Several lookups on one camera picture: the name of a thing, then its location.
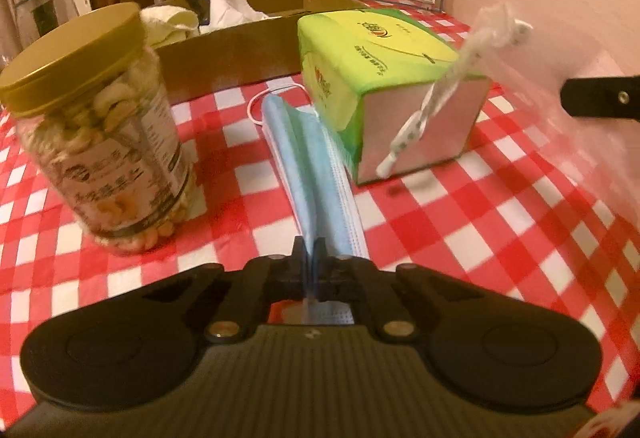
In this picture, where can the cardboard box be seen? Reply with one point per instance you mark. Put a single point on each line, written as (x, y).
(230, 57)

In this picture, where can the green tissue box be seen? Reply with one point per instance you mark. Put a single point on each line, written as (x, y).
(380, 67)

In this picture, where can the cashew jar with gold lid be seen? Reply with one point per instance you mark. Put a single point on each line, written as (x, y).
(100, 152)

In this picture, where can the glass jar with dark lid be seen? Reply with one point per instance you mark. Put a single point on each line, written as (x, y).
(42, 15)

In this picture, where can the red checked tablecloth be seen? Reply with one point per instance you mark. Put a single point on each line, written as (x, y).
(475, 228)

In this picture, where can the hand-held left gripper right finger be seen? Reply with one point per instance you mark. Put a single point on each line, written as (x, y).
(320, 273)

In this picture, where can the pale yellow towel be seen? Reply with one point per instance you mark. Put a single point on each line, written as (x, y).
(167, 25)

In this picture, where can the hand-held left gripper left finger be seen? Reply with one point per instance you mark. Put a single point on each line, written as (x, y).
(300, 268)

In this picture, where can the white and black face mask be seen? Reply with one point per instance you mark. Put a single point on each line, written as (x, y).
(230, 2)

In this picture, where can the blue face mask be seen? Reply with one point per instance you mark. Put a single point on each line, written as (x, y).
(305, 157)

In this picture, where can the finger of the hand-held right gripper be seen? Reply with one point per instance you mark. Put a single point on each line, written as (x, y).
(600, 97)

